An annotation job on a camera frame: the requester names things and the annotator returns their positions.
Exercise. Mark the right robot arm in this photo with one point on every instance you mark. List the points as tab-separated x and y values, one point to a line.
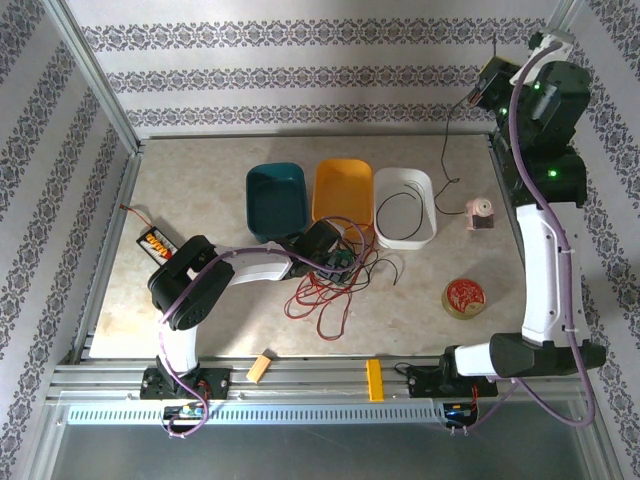
545	275

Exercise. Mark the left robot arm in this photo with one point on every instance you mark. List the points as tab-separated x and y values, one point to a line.
250	265

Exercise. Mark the orange plastic bin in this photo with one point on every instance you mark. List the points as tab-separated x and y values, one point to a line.
342	195

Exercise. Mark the teal plastic bin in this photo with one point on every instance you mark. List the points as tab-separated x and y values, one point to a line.
275	200

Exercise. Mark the white plastic bin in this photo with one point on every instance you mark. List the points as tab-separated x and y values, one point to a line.
405	240

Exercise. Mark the orange wooden block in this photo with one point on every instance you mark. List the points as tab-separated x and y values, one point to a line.
260	367

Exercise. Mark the pink small device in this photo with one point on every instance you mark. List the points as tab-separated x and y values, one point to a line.
480	212

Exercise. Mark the round tin with red lid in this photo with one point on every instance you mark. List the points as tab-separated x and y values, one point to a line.
464	299

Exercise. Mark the black tray with orange connectors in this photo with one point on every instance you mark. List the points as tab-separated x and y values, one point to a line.
155	245

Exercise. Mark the right small circuit board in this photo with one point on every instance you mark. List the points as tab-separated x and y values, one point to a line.
460	412

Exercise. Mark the small circuit board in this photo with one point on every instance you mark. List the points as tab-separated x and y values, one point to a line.
460	412
187	411

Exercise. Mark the left small circuit board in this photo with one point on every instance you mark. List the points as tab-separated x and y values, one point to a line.
187	411

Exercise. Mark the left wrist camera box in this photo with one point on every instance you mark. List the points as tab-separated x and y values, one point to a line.
342	231

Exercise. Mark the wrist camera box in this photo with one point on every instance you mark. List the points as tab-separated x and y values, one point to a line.
550	42
342	231

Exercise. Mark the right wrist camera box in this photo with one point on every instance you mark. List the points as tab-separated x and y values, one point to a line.
550	42

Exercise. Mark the aluminium extrusion frame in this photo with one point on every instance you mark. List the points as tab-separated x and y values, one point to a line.
310	389

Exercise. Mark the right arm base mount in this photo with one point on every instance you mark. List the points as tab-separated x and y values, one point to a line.
425	382

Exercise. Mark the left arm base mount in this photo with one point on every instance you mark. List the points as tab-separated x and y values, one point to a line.
215	382

